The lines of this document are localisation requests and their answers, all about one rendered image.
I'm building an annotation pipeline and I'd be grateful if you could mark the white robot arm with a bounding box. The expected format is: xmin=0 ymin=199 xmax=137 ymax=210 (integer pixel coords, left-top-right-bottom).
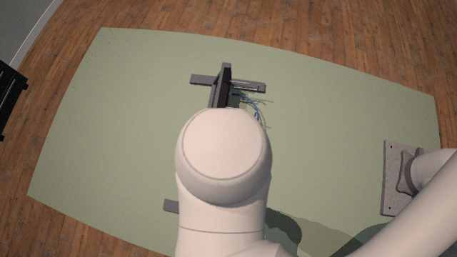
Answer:
xmin=175 ymin=108 xmax=457 ymax=257

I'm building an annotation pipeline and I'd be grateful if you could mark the grey rack with patch panel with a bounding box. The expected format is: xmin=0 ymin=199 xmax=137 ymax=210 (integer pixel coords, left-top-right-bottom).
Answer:
xmin=163 ymin=62 xmax=265 ymax=213

